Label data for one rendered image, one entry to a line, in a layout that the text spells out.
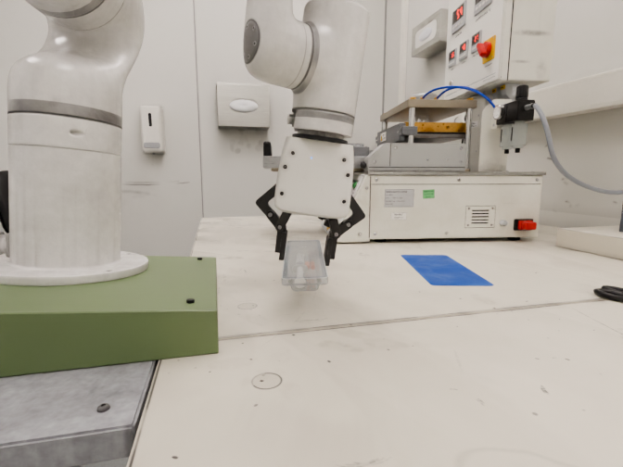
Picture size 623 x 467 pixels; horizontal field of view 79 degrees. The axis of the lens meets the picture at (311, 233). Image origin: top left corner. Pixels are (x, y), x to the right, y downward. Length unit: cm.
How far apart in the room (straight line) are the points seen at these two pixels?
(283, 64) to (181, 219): 206
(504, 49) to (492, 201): 37
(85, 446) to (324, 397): 17
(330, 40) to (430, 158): 57
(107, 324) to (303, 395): 19
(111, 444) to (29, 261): 27
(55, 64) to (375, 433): 48
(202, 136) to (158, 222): 59
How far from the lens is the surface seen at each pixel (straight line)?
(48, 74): 53
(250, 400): 32
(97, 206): 52
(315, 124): 48
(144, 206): 248
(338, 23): 51
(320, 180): 49
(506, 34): 113
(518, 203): 111
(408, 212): 98
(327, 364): 37
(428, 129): 107
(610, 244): 101
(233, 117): 234
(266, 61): 46
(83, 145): 52
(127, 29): 63
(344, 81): 50
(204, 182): 244
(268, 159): 99
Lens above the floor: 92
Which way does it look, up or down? 9 degrees down
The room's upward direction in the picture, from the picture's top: straight up
